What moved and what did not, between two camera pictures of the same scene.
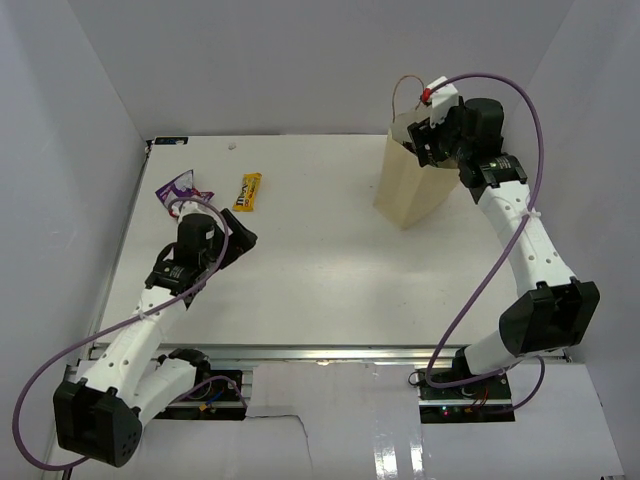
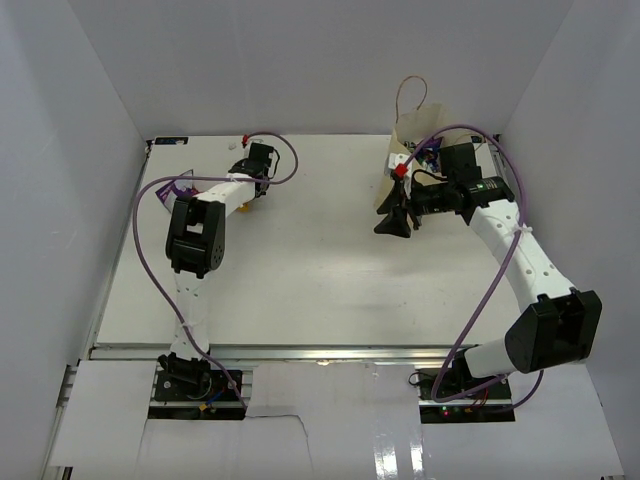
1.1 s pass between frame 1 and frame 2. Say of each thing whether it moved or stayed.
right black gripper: moved
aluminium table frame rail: stayed
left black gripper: moved
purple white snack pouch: stayed
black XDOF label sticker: stayed
